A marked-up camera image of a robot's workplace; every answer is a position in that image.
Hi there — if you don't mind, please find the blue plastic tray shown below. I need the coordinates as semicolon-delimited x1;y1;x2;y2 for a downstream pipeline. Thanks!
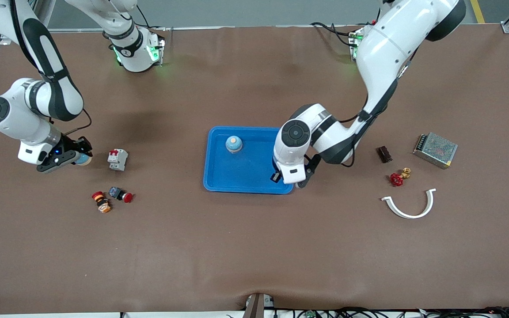
203;126;295;195

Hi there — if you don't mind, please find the brown table edge bracket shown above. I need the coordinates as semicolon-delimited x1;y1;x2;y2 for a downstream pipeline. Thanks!
243;293;275;318

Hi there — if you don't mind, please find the white half-round pipe clamp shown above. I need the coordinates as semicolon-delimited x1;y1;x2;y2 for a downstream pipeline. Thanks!
381;188;437;220

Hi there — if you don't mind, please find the black cable bundle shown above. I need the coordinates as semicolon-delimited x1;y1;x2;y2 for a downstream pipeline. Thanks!
277;306;509;318

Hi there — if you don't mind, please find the white circuit breaker red switch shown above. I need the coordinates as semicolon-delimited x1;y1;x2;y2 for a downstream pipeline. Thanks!
107;148;129;171

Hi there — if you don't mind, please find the black emergency stop red button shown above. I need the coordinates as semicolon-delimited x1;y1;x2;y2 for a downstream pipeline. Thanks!
108;186;133;204

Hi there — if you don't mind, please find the metal mesh power supply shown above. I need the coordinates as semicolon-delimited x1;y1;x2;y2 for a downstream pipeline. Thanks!
413;132;458;170

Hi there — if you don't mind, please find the orange red push button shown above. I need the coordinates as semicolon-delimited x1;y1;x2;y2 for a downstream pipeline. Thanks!
91;191;113;214

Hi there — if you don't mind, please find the brown table cover mat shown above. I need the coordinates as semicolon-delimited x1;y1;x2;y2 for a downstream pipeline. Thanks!
0;24;509;315

